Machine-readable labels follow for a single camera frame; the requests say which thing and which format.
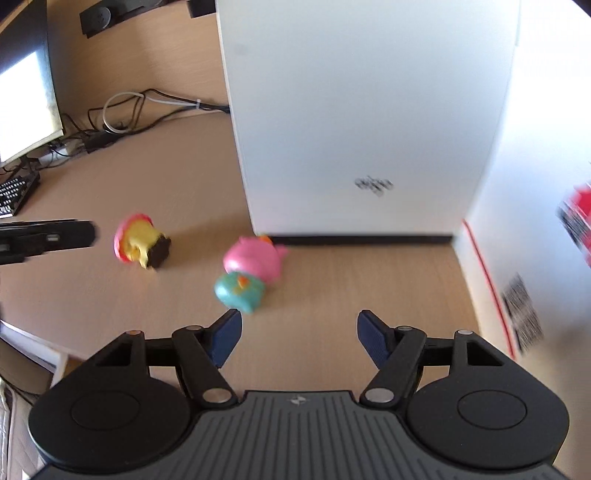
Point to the black keyboard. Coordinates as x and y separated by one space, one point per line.
15 192

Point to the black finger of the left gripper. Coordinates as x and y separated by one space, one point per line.
22 240

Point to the pink yellow cupcake toy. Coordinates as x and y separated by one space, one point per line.
137 240

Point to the computer monitor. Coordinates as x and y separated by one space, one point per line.
30 117

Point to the pink teal bird toy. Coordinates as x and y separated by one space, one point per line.
250 265

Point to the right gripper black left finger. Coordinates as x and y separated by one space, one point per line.
197 355

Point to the white computer tower case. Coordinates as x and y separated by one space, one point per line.
365 119

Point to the black power strip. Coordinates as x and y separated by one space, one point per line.
105 14

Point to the white printed cardboard box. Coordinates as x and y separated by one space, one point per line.
525 245

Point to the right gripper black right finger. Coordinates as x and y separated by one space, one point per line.
400 354

